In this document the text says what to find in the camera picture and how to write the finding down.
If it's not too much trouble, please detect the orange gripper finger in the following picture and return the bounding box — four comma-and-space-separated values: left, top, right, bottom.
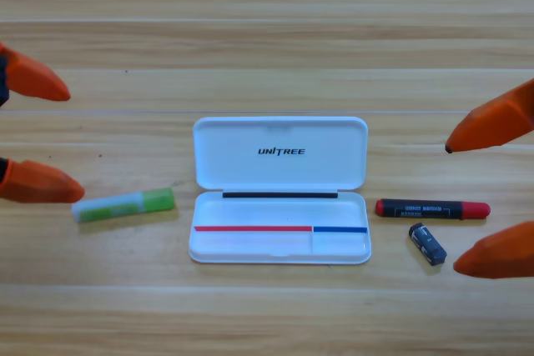
0, 42, 72, 108
445, 78, 534, 154
453, 220, 534, 280
0, 158, 86, 204

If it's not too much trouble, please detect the black sleeved eraser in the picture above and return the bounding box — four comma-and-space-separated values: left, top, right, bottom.
408, 223, 448, 268

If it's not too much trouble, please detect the red black marker pen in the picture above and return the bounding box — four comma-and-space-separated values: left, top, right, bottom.
374, 198, 491, 221

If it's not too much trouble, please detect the green white glue stick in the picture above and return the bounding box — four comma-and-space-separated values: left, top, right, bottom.
71, 187, 175, 223

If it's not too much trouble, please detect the white Unitree pencil case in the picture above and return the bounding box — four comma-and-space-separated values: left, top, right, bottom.
188, 116, 372, 265

